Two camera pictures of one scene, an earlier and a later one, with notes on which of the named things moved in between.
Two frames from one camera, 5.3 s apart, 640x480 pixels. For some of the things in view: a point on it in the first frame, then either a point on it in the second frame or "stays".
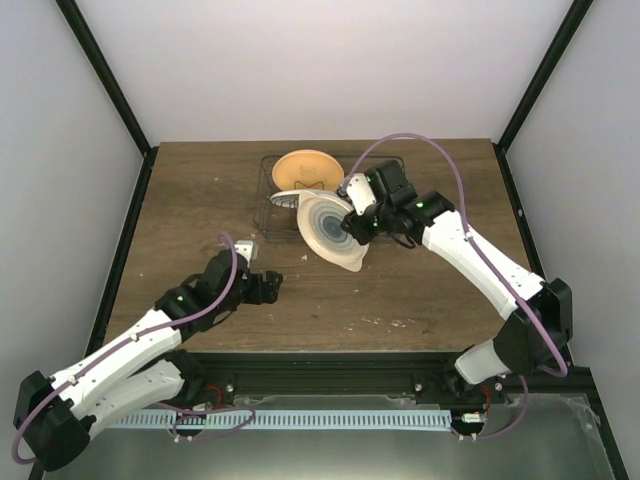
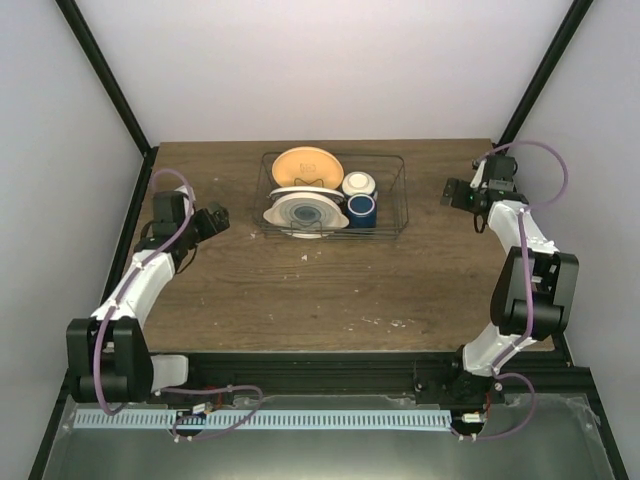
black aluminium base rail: x=377 y=373 stays
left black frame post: x=97 y=57 stays
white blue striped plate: x=287 y=198 → x=306 y=189
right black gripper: x=360 y=235 → x=458 y=201
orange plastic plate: x=307 y=169 stays
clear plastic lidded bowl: x=320 y=219 → x=306 y=215
